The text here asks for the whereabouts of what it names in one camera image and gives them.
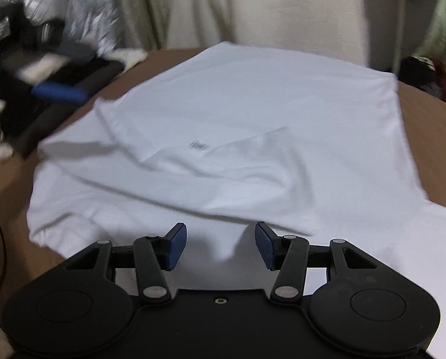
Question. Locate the white t-shirt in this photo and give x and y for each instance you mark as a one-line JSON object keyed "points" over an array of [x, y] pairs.
{"points": [[245, 119]]}

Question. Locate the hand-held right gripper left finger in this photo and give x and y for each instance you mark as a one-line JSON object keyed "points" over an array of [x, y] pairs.
{"points": [[176, 246]]}

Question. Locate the crinkled silver cover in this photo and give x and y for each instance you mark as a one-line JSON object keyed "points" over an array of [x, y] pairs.
{"points": [[91, 18]]}

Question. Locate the black bundled garment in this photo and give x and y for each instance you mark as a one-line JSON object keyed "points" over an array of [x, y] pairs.
{"points": [[417, 74]]}

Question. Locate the cream fleece blanket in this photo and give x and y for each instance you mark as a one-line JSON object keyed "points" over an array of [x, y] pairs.
{"points": [[264, 3]]}

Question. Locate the cream folded cloth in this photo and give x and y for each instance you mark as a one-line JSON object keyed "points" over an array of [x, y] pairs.
{"points": [[131, 56]]}

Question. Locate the grey coat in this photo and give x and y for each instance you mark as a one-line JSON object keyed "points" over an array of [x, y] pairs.
{"points": [[384, 15]]}

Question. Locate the beige curtain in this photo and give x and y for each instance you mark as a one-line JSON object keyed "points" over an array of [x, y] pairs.
{"points": [[140, 7]]}

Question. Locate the black folded garment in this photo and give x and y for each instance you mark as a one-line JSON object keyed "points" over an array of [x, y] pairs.
{"points": [[13, 116]]}

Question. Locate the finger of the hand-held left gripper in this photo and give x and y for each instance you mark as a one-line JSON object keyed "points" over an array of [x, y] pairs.
{"points": [[77, 50], [62, 94]]}

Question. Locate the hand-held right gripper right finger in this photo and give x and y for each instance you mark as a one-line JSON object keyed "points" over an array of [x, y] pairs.
{"points": [[267, 246]]}

